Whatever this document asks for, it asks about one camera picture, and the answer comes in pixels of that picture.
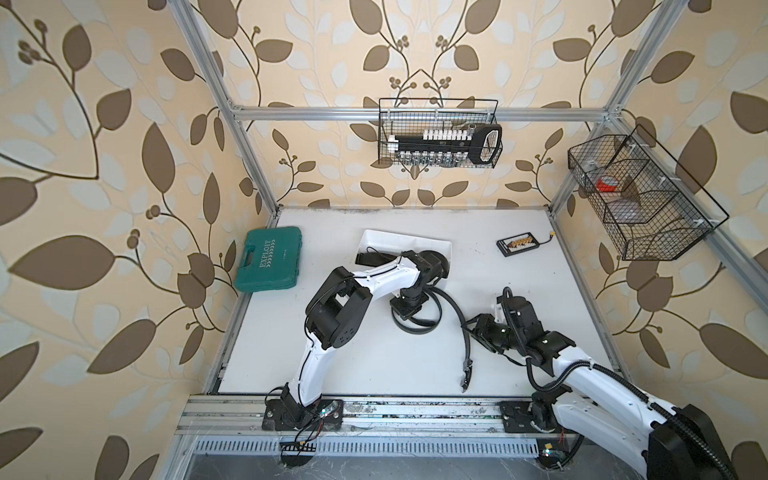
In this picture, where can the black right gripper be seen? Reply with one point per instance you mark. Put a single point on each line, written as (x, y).
(484, 321)

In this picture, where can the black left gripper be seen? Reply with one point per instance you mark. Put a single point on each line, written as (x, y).
(406, 313)

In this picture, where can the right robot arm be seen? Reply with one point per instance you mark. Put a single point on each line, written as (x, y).
(574, 393)

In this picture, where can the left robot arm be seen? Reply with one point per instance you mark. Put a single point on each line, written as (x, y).
(335, 313)

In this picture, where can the white divided storage box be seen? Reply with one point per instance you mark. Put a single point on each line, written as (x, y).
(396, 243)

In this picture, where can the black parallel charging board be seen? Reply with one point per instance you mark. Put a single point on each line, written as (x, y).
(521, 243)

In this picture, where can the black socket holder set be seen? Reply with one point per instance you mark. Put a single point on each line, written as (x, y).
(475, 146)

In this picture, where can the green tool case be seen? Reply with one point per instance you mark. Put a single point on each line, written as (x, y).
(270, 260)

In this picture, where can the red item in basket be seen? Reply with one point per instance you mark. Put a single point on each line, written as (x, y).
(607, 184)

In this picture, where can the back wire basket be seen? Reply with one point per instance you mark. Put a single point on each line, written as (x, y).
(412, 115)

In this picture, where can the wire basket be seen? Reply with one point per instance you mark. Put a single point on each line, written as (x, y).
(661, 209)
(412, 115)

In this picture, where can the right wire basket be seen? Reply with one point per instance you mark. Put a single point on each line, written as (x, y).
(661, 209)

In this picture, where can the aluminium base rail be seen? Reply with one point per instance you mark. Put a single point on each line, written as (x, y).
(401, 416)

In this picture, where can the aluminium frame post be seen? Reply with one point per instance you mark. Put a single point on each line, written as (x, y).
(184, 16)

